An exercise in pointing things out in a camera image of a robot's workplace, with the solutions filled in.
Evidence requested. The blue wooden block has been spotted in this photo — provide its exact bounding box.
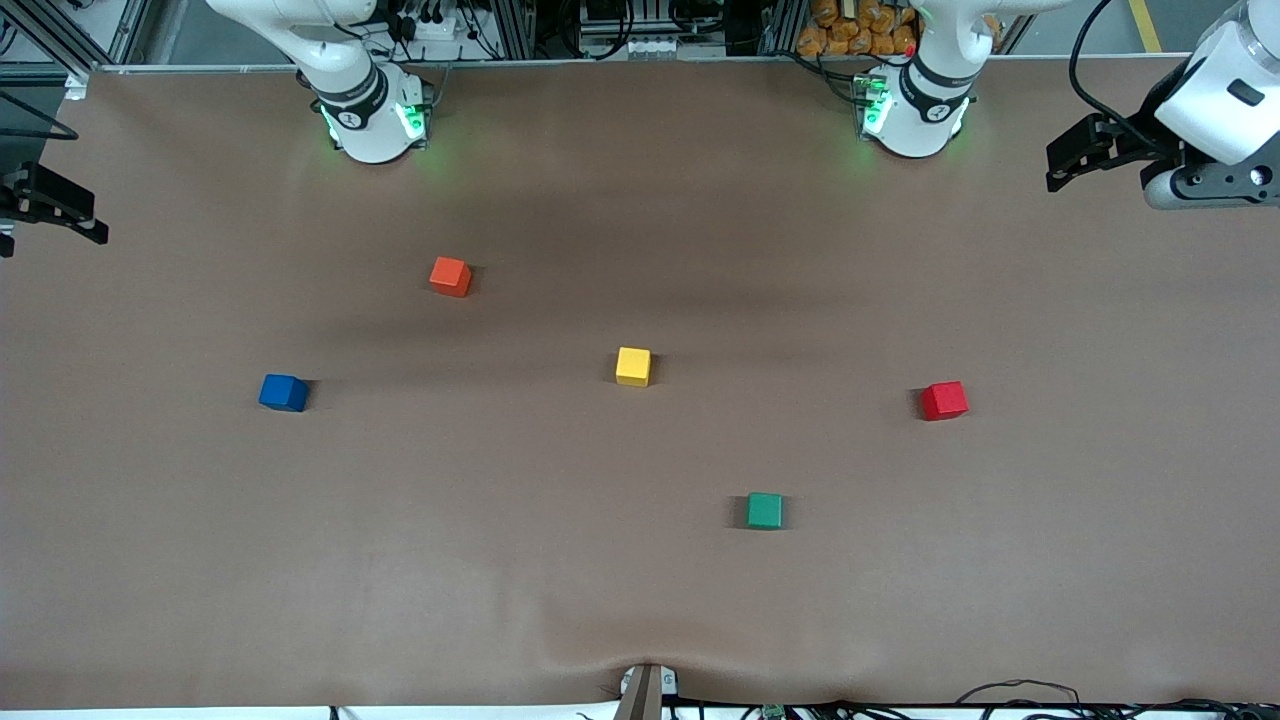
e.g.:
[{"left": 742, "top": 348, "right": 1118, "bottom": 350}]
[{"left": 259, "top": 374, "right": 310, "bottom": 413}]

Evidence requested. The red wooden block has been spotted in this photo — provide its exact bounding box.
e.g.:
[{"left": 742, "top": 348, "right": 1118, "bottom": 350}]
[{"left": 921, "top": 381, "right": 970, "bottom": 421}]

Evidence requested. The orange bags pile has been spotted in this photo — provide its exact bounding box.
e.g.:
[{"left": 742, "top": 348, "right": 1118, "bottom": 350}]
[{"left": 797, "top": 0, "right": 921, "bottom": 58}]

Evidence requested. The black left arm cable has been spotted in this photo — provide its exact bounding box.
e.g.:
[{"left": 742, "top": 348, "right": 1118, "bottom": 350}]
[{"left": 1068, "top": 0, "right": 1181, "bottom": 151}]

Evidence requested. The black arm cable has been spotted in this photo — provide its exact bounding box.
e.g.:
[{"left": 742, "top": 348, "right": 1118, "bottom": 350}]
[
  {"left": 1068, "top": 0, "right": 1181, "bottom": 151},
  {"left": 0, "top": 92, "right": 80, "bottom": 142}
]

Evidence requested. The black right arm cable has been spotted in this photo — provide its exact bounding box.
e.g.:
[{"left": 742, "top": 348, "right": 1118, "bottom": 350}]
[{"left": 0, "top": 92, "right": 80, "bottom": 142}]

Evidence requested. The aluminium frame profile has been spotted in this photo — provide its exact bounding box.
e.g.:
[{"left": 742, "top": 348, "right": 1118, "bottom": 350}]
[{"left": 0, "top": 0, "right": 151, "bottom": 76}]

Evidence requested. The black cable bundle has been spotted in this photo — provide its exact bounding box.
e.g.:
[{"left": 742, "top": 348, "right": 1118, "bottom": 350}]
[{"left": 955, "top": 680, "right": 1280, "bottom": 720}]

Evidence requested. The camera mount post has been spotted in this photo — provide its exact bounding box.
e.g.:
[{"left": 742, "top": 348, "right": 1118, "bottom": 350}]
[{"left": 613, "top": 663, "right": 679, "bottom": 720}]

